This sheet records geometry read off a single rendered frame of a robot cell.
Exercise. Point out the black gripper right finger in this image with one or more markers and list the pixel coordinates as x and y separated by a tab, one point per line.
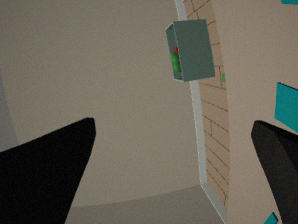
277	152

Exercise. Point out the teal flat rectangular plate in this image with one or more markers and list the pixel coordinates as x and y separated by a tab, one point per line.
286	106

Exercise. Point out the teal flat bar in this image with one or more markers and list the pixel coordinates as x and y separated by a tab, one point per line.
272	219

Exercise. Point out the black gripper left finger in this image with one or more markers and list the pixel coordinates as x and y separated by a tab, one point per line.
38	179

